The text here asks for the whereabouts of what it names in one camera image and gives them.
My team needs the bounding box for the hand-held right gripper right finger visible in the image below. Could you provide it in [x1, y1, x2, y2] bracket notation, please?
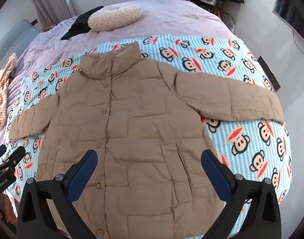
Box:
[200, 149, 288, 239]

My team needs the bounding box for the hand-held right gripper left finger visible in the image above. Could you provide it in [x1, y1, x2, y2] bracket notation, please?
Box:
[16, 149, 98, 239]

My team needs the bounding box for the tan puffer jacket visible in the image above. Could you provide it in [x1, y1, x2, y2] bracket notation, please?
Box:
[9, 42, 284, 239]

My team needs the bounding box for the person's left hand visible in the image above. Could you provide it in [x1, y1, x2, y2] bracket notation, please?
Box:
[0, 194, 18, 229]

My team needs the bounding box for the monkey printed striped blanket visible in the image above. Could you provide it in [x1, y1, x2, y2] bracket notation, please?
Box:
[6, 33, 292, 232]

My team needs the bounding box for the beige striped cloth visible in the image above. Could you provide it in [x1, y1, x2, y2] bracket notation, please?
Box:
[0, 53, 18, 129]

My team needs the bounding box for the black flat box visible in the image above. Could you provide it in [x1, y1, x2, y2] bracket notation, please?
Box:
[258, 56, 281, 92]

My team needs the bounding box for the blue padded headboard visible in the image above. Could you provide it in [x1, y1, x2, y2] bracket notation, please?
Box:
[0, 19, 39, 78]

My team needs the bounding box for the black cloth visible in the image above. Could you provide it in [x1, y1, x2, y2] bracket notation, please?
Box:
[61, 6, 104, 40]

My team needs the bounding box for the white fan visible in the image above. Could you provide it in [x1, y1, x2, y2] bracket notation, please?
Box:
[222, 12, 236, 33]

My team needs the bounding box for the round cream pillow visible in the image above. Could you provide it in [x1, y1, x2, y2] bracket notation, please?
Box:
[88, 4, 143, 32]

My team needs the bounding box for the black cable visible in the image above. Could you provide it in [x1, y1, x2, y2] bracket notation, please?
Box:
[291, 28, 304, 56]

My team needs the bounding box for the wall television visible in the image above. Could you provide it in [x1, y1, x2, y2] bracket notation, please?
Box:
[273, 0, 304, 46]

